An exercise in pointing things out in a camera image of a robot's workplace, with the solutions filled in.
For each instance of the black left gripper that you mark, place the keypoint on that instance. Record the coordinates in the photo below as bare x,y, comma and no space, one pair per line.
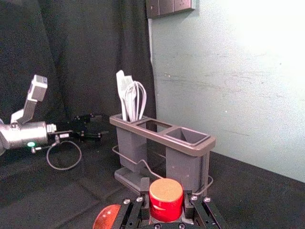
63,131

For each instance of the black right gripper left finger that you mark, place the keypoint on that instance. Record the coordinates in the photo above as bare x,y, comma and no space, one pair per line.
133,214

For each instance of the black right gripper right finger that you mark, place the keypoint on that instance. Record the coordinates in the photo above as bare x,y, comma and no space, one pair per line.
202,214

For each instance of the red jar with cork lid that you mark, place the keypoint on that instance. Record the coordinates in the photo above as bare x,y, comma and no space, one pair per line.
166,205

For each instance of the red glossy round object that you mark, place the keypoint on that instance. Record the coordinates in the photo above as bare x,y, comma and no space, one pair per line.
107,217

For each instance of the white slotted spatula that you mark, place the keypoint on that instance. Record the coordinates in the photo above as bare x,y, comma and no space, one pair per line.
120,86

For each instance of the dark rack with steel bars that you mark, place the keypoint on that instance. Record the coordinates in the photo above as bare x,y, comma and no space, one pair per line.
183,164

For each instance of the white whisk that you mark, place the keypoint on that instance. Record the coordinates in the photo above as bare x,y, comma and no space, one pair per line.
140,95

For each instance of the white serving fork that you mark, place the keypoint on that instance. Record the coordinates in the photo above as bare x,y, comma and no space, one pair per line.
130,80

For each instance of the black cloth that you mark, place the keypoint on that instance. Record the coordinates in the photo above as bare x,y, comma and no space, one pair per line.
35,190

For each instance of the dark wall switch panel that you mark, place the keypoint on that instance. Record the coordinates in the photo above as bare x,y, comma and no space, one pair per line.
169,7

